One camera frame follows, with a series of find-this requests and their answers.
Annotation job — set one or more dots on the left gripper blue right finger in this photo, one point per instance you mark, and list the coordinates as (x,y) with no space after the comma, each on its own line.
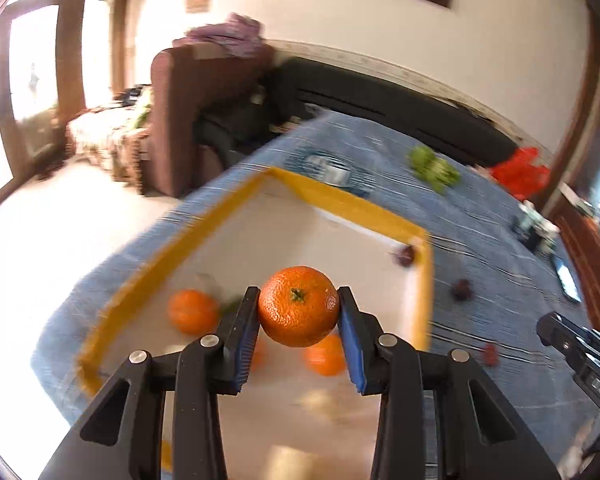
(479,435)

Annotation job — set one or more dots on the large orange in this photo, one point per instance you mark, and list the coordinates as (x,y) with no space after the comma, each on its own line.
(298,306)

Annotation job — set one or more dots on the small dark plum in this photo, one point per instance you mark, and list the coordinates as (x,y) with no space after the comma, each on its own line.
(405,256)

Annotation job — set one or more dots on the leafy small orange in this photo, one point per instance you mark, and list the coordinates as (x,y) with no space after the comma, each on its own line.
(228,308)

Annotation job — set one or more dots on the right hand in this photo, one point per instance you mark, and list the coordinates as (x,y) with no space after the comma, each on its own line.
(573,462)

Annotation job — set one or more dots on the black smartphone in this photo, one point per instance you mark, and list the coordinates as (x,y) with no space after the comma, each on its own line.
(565,279)

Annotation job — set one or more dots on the yellow cardboard tray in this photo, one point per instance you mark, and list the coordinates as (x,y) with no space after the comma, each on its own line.
(124,306)

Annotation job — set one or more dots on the red strawberry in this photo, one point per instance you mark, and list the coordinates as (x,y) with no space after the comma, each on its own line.
(490,356)

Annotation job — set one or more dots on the wooden cabinet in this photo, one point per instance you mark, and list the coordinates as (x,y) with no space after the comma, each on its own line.
(574,168)

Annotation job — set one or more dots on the black box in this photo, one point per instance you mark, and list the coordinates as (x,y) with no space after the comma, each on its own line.
(533,239)

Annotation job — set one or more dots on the blue plaid tablecloth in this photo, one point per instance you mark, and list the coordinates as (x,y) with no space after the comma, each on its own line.
(338,195)

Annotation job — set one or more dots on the red plastic bag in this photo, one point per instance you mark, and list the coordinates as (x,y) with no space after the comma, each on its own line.
(520,175)

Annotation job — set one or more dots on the green lettuce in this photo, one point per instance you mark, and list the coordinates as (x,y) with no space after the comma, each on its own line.
(433,169)

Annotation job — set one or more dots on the patterned sofa cover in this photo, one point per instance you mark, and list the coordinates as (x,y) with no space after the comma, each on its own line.
(115,138)

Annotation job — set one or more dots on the black sofa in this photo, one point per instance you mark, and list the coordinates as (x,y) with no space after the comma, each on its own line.
(300,90)

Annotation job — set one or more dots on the brown armchair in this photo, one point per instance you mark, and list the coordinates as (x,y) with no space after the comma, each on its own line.
(188,82)

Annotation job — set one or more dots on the purple cloth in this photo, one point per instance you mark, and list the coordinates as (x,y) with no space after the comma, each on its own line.
(239,36)

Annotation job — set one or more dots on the wooden glass doors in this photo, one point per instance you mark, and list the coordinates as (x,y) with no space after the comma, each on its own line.
(57,57)

